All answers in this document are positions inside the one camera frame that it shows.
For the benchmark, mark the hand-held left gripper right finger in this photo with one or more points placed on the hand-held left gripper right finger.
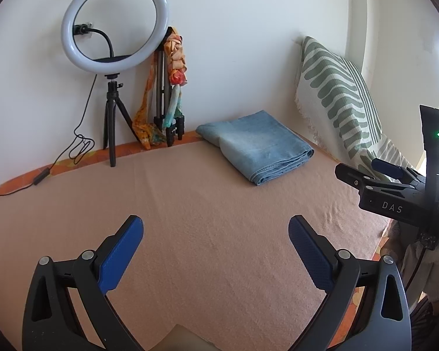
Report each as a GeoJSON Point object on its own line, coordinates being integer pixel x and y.
{"type": "Point", "coordinates": [309, 252]}

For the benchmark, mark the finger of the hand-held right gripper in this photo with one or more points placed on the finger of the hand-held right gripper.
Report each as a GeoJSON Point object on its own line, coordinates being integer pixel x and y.
{"type": "Point", "coordinates": [351, 175]}
{"type": "Point", "coordinates": [387, 168]}

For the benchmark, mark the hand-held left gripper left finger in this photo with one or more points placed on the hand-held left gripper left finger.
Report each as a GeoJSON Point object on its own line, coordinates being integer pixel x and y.
{"type": "Point", "coordinates": [120, 256]}

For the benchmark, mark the light blue denim pants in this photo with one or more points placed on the light blue denim pants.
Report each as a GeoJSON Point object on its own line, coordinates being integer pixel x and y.
{"type": "Point", "coordinates": [263, 146]}

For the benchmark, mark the green striped white pillow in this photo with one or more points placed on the green striped white pillow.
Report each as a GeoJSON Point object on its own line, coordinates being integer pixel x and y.
{"type": "Point", "coordinates": [336, 91]}

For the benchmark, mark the beige blanket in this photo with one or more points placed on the beige blanket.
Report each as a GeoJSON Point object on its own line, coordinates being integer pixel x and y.
{"type": "Point", "coordinates": [212, 226]}

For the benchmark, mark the orange floral bed sheet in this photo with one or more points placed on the orange floral bed sheet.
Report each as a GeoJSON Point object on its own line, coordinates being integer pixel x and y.
{"type": "Point", "coordinates": [18, 181]}

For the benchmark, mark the black mini tripod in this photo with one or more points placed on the black mini tripod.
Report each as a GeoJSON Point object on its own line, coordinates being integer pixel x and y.
{"type": "Point", "coordinates": [112, 117]}

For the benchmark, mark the folded grey tripod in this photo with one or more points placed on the folded grey tripod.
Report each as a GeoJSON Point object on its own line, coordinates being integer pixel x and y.
{"type": "Point", "coordinates": [160, 91]}

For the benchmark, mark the colourful orange scarf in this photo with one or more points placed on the colourful orange scarf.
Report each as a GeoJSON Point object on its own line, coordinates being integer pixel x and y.
{"type": "Point", "coordinates": [175, 58]}

